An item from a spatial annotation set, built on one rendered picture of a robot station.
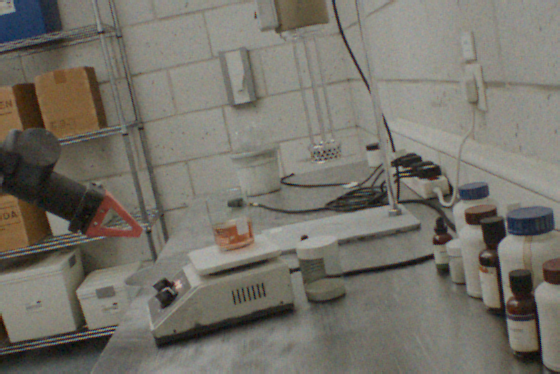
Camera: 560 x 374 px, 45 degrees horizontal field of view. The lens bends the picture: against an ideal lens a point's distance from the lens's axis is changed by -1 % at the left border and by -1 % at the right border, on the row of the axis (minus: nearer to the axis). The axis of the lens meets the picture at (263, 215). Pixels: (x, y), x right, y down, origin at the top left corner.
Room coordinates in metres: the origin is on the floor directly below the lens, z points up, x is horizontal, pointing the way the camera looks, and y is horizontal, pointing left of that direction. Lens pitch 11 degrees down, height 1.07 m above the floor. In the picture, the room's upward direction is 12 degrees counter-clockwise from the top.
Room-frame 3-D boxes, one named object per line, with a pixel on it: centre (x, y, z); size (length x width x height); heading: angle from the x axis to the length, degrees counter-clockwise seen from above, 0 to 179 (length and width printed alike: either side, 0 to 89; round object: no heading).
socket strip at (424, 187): (1.61, -0.38, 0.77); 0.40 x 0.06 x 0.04; 178
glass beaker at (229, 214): (0.97, 0.05, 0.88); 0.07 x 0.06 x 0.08; 73
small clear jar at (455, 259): (0.88, -0.25, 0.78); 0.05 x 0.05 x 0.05
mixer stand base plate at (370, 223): (1.30, -0.13, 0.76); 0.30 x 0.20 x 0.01; 88
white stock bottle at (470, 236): (0.82, -0.26, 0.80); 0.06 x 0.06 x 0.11
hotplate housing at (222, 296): (0.95, 0.08, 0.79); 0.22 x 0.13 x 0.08; 101
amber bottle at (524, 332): (0.64, -0.23, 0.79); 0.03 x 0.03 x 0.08
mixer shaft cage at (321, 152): (1.30, -0.14, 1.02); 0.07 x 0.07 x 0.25
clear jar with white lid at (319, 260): (0.94, -0.06, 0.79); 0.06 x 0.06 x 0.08
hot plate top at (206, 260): (0.96, 0.05, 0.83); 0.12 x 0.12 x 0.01; 11
